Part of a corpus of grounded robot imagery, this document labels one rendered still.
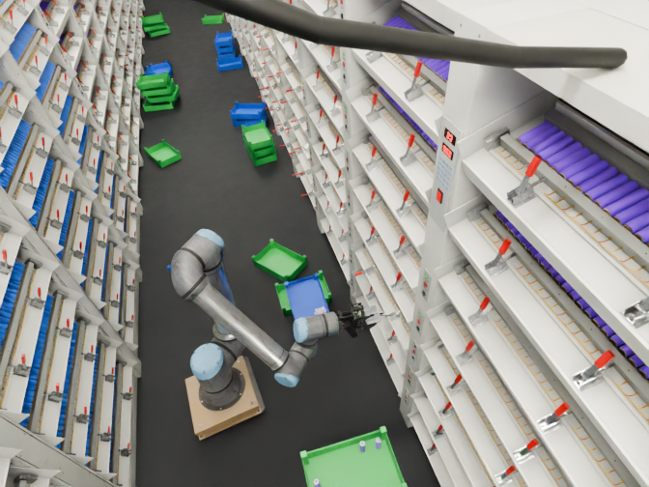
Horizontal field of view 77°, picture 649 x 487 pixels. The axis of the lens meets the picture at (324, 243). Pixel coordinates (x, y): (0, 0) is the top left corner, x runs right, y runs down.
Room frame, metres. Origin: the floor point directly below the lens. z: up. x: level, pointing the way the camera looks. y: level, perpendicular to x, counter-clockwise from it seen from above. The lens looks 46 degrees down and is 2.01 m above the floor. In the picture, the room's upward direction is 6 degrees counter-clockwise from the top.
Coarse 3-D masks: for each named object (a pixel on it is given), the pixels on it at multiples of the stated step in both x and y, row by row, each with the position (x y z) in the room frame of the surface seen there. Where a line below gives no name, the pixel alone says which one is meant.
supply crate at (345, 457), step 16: (384, 432) 0.50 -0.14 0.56; (320, 448) 0.48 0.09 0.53; (336, 448) 0.48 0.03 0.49; (352, 448) 0.48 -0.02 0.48; (368, 448) 0.48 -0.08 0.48; (384, 448) 0.47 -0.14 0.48; (304, 464) 0.45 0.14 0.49; (320, 464) 0.44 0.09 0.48; (336, 464) 0.44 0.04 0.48; (352, 464) 0.43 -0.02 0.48; (368, 464) 0.43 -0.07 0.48; (384, 464) 0.42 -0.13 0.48; (320, 480) 0.39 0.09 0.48; (336, 480) 0.39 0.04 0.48; (352, 480) 0.38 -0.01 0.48; (368, 480) 0.38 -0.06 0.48; (384, 480) 0.37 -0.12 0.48; (400, 480) 0.37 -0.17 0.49
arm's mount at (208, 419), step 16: (240, 368) 1.03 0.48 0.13; (192, 384) 0.97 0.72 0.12; (192, 400) 0.88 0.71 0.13; (240, 400) 0.86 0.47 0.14; (256, 400) 0.85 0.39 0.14; (192, 416) 0.80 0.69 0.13; (208, 416) 0.79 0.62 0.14; (224, 416) 0.78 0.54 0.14; (240, 416) 0.79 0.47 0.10; (208, 432) 0.74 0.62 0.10
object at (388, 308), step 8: (360, 248) 1.39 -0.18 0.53; (360, 256) 1.34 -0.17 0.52; (368, 256) 1.32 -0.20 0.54; (368, 264) 1.28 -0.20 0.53; (376, 272) 1.22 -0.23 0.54; (376, 280) 1.18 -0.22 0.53; (376, 288) 1.14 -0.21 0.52; (384, 288) 1.12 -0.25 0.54; (384, 296) 1.08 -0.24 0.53; (384, 304) 1.04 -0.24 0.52; (400, 312) 0.98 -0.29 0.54; (400, 320) 0.95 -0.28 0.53; (400, 328) 0.92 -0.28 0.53; (400, 336) 0.88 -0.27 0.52; (408, 336) 0.87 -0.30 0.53; (408, 344) 0.84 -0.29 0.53
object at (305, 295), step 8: (296, 280) 1.52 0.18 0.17; (304, 280) 1.55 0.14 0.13; (312, 280) 1.55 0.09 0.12; (288, 288) 1.51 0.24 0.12; (296, 288) 1.51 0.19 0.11; (304, 288) 1.51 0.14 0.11; (312, 288) 1.51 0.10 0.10; (320, 288) 1.50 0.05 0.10; (288, 296) 1.44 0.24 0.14; (296, 296) 1.47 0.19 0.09; (304, 296) 1.47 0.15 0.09; (312, 296) 1.47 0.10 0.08; (320, 296) 1.46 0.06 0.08; (296, 304) 1.42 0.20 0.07; (304, 304) 1.42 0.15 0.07; (312, 304) 1.42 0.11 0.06; (320, 304) 1.42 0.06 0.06; (296, 312) 1.38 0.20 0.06; (304, 312) 1.38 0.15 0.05; (312, 312) 1.38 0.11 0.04
